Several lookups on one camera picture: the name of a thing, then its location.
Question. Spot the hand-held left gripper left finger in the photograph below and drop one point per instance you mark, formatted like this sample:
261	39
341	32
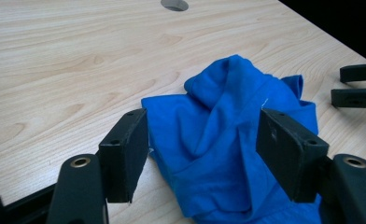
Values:
125	155

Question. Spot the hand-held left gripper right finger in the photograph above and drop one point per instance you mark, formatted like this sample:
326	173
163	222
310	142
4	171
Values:
287	152

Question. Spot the blue printed t-shirt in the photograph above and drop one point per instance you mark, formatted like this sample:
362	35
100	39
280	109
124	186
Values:
221	149

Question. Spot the grey table grommet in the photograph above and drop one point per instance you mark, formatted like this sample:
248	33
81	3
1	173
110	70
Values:
175	4

